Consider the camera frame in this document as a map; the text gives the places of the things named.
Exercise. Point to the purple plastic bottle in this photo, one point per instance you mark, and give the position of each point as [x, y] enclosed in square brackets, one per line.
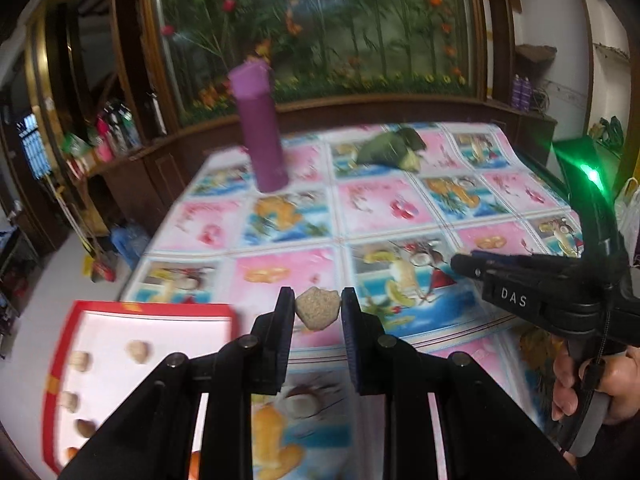
[516, 92]
[526, 93]

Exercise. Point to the brown cardboard tray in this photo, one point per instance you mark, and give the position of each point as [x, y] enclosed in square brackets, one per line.
[535, 55]

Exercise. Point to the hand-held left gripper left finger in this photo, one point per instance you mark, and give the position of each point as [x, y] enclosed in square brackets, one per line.
[287, 325]

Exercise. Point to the white plastic bag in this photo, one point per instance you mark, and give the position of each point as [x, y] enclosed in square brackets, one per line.
[631, 210]

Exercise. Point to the fruit printed tablecloth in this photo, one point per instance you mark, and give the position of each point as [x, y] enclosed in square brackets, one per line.
[300, 220]

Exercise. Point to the red floor object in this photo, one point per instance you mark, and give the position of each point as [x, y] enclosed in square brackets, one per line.
[102, 271]

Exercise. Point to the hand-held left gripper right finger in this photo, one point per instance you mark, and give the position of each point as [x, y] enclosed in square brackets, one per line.
[350, 330]

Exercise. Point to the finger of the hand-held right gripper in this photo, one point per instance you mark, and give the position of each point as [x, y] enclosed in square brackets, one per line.
[467, 267]
[520, 259]

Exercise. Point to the person's right forearm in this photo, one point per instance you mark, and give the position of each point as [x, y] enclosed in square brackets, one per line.
[625, 442]

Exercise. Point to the purple thermos bottle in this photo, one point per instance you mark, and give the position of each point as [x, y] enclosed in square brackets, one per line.
[262, 135]

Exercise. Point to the beige heart-shaped biscuit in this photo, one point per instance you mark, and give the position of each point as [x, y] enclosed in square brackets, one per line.
[317, 307]

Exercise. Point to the dark green bundle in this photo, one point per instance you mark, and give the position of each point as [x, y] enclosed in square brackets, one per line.
[609, 130]

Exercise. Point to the blue water jug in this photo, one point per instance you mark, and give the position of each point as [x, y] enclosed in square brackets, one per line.
[129, 242]

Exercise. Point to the person's right hand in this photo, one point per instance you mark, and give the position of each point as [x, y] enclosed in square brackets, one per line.
[620, 375]

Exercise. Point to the dark metal bottle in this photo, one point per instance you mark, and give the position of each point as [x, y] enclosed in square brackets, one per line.
[156, 111]

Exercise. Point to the beige bumpy fruit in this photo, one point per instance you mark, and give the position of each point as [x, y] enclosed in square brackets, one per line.
[137, 351]
[80, 361]

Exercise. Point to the red box with white inside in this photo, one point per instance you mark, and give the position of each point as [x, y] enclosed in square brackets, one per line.
[165, 340]

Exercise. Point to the small orange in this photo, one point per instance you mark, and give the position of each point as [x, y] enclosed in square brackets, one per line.
[72, 454]

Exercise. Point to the row of colourful bottles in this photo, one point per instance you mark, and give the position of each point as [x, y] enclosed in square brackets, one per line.
[107, 132]

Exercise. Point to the green vegetable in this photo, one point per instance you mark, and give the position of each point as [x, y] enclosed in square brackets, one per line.
[385, 150]

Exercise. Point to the barred window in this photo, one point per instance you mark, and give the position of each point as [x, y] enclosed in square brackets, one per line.
[34, 146]

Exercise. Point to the glass tank with plants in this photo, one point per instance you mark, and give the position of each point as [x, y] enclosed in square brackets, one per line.
[340, 25]

